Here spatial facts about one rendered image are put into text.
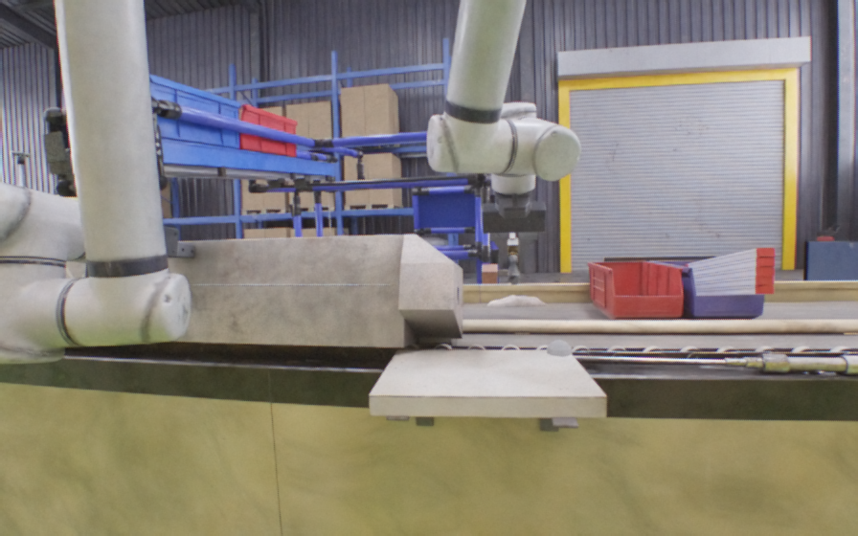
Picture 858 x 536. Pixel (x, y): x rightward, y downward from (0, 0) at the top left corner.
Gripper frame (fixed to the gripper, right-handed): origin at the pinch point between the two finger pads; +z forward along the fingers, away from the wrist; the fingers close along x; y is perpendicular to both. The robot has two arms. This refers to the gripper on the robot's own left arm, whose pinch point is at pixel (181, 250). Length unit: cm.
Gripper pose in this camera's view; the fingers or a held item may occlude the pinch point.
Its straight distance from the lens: 91.5
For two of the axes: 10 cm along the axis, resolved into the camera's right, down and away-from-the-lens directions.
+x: -9.9, 0.1, 1.7
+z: 1.7, 0.9, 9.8
